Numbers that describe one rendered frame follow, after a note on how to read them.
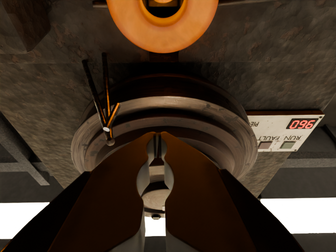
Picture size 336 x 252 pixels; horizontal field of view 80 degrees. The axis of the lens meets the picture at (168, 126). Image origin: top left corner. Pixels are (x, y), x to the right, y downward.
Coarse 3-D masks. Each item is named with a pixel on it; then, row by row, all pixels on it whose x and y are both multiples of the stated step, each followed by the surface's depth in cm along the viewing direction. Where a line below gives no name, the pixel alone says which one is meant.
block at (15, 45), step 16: (0, 0) 25; (16, 0) 27; (32, 0) 30; (0, 16) 26; (16, 16) 27; (32, 16) 30; (0, 32) 27; (16, 32) 28; (32, 32) 30; (0, 48) 29; (16, 48) 29; (32, 48) 31
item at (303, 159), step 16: (0, 112) 418; (0, 128) 429; (16, 144) 474; (0, 160) 512; (16, 160) 512; (32, 160) 512; (288, 160) 523; (304, 160) 524; (320, 160) 526; (32, 176) 550; (48, 176) 602
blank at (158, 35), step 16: (112, 0) 27; (128, 0) 27; (192, 0) 27; (208, 0) 27; (112, 16) 29; (128, 16) 29; (144, 16) 29; (176, 16) 30; (192, 16) 29; (208, 16) 29; (128, 32) 30; (144, 32) 30; (160, 32) 30; (176, 32) 30; (192, 32) 30; (144, 48) 32; (160, 48) 32; (176, 48) 32
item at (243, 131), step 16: (160, 80) 41; (112, 96) 42; (128, 96) 39; (144, 96) 37; (160, 96) 36; (176, 96) 37; (192, 96) 37; (208, 96) 41; (224, 96) 45; (96, 112) 39; (128, 112) 39; (192, 112) 40; (208, 112) 40; (224, 112) 40; (80, 128) 42; (96, 128) 42; (240, 128) 43; (80, 144) 46; (256, 144) 47; (80, 160) 51; (240, 176) 58
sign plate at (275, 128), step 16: (256, 112) 60; (272, 112) 60; (288, 112) 60; (304, 112) 60; (320, 112) 60; (256, 128) 63; (272, 128) 63; (288, 128) 63; (304, 128) 63; (272, 144) 69
